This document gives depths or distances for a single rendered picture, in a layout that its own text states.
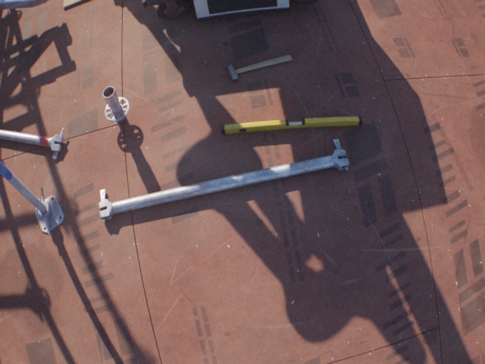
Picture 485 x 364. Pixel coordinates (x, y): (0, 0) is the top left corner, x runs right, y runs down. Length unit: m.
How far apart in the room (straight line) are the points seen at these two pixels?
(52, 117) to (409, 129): 1.72
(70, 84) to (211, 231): 1.06
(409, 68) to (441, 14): 0.55
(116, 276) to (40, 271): 0.41
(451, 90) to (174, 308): 1.69
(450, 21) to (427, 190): 1.12
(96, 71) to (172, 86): 0.44
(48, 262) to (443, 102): 2.05
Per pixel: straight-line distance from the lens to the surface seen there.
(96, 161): 2.63
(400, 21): 3.00
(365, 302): 2.38
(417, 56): 2.89
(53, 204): 2.64
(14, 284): 2.67
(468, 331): 2.52
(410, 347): 2.41
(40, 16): 3.34
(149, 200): 2.45
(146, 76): 2.76
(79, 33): 3.08
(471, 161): 2.70
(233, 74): 2.66
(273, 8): 2.81
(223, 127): 2.52
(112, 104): 2.51
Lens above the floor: 2.34
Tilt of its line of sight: 71 degrees down
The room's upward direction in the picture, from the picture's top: 12 degrees counter-clockwise
